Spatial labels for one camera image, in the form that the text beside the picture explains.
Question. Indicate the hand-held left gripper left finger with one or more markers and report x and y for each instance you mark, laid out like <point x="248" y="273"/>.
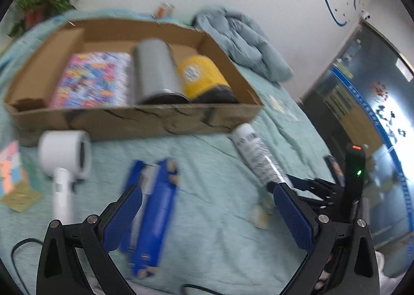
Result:
<point x="123" y="217"/>

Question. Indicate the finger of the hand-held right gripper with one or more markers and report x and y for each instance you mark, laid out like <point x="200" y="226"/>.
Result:
<point x="333" y="168"/>
<point x="320" y="186"/>

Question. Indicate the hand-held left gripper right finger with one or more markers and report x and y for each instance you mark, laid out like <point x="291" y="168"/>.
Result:
<point x="294" y="217"/>

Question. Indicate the blue stapler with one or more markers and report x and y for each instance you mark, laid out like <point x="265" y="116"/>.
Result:
<point x="155" y="210"/>

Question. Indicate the white spray bottle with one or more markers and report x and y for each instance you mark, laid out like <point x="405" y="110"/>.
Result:
<point x="255" y="149"/>

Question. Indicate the white hair dryer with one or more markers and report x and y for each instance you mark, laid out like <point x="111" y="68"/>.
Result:
<point x="61" y="149"/>

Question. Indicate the brown cardboard box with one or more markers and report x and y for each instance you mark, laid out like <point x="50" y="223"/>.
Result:
<point x="129" y="120"/>

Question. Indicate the pastel puzzle cube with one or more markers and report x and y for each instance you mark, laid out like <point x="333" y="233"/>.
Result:
<point x="11" y="172"/>

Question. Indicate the colourful printed puzzle box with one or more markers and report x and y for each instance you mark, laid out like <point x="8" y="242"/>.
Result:
<point x="93" y="78"/>

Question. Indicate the silver metal can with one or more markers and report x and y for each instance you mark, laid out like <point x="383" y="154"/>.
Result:
<point x="155" y="68"/>

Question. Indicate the yellow jar with black lid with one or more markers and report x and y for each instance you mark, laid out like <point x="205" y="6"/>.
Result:
<point x="200" y="71"/>

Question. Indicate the glass door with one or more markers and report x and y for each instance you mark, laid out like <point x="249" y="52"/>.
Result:
<point x="355" y="87"/>

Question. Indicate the olive green card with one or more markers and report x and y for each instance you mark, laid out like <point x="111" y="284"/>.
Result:
<point x="19" y="199"/>

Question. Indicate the light blue padded jacket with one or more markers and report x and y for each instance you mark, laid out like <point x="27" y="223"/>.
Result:
<point x="239" y="36"/>

